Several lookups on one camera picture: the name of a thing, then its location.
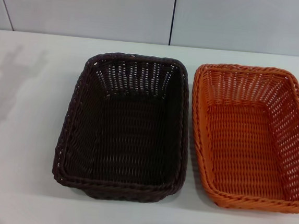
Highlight orange woven basket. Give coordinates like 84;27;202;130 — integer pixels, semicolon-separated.
182;60;299;215

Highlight dark brown woven basket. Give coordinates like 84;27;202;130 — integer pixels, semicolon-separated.
51;48;197;207

